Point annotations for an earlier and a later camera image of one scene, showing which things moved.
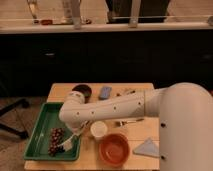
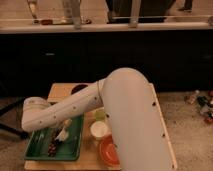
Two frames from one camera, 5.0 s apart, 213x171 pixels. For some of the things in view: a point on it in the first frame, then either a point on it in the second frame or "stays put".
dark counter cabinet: [31, 62] stays put
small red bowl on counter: [46, 22] stays put
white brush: [67, 144] → [63, 135]
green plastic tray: [47, 119] stays put
